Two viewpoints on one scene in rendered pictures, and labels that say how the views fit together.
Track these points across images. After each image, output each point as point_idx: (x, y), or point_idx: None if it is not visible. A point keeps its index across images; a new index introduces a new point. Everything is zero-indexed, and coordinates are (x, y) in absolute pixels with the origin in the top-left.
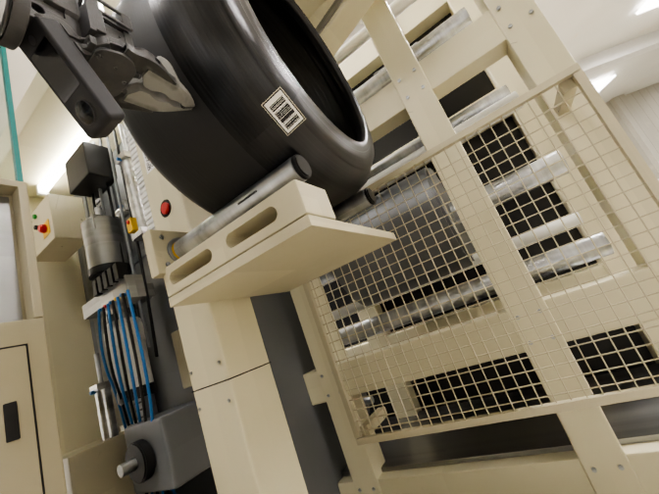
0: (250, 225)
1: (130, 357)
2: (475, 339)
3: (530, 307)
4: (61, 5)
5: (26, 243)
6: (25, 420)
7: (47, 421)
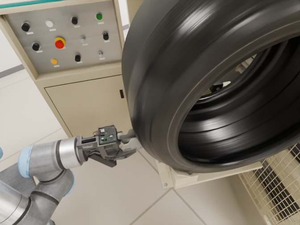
0: None
1: None
2: (292, 185)
3: None
4: (93, 147)
5: (120, 34)
6: (125, 94)
7: None
